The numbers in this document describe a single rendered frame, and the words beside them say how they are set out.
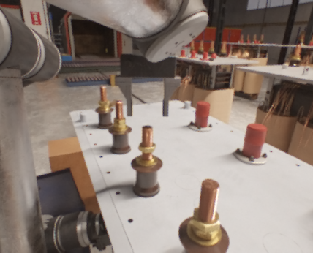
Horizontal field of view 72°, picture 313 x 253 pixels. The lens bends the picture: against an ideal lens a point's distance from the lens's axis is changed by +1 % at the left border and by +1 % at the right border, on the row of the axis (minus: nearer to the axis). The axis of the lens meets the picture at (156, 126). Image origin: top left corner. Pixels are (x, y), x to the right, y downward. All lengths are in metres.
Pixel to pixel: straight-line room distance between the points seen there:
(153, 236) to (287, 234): 0.32
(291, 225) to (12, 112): 0.71
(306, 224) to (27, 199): 0.68
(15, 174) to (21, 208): 0.08
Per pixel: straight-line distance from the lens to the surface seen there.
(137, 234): 0.57
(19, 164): 0.56
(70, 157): 1.89
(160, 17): 0.25
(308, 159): 2.21
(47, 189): 1.60
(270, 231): 0.65
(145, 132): 0.58
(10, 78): 0.55
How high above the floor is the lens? 1.79
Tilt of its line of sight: 22 degrees down
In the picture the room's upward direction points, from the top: 2 degrees clockwise
